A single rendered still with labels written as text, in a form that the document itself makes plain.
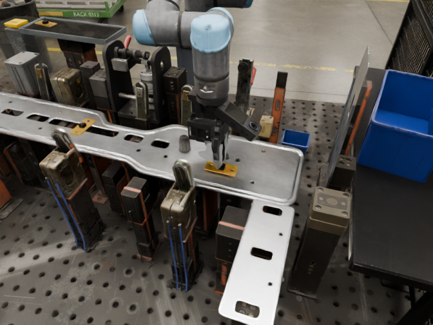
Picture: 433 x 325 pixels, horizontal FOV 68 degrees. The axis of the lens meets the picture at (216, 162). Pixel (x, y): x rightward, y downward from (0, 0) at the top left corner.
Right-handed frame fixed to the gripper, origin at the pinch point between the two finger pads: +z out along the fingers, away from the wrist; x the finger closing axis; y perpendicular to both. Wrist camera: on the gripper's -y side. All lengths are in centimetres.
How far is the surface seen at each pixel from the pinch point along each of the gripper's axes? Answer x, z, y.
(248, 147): -11.4, 2.7, -4.4
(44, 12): -287, 71, 331
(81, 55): -35, -6, 66
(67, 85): -17, -4, 59
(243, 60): -21.2, -18.4, 0.5
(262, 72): -261, 102, 37
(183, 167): 13.2, -8.5, 4.5
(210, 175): 2.8, 2.6, 2.3
